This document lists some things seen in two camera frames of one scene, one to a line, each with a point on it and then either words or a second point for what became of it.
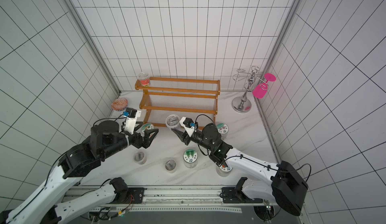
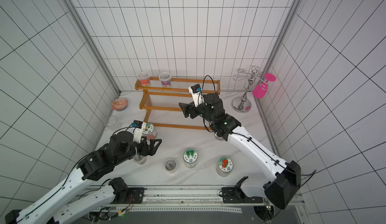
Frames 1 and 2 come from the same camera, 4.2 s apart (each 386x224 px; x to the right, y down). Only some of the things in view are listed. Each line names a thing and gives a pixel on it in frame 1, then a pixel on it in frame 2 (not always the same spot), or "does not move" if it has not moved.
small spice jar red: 139,157 does not move
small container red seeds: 144,78 does not move
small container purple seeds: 172,121 to 165,78
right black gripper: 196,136 to 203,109
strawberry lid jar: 224,170 does not move
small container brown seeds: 171,165 does not move
